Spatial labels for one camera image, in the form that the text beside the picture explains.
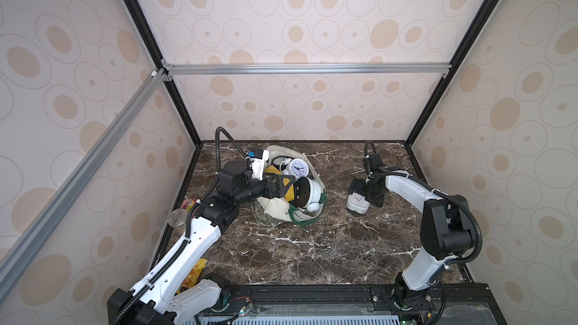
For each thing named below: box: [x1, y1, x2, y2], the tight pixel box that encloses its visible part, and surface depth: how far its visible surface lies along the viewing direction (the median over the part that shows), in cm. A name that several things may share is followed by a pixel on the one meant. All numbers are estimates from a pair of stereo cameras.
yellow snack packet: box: [176, 258, 209, 295], surface depth 80 cm
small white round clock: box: [282, 157, 310, 180], surface depth 89 cm
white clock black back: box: [293, 176, 322, 213], surface depth 81 cm
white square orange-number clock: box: [346, 191, 371, 214], surface depth 94 cm
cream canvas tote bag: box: [257, 145, 327, 226], surface depth 87 cm
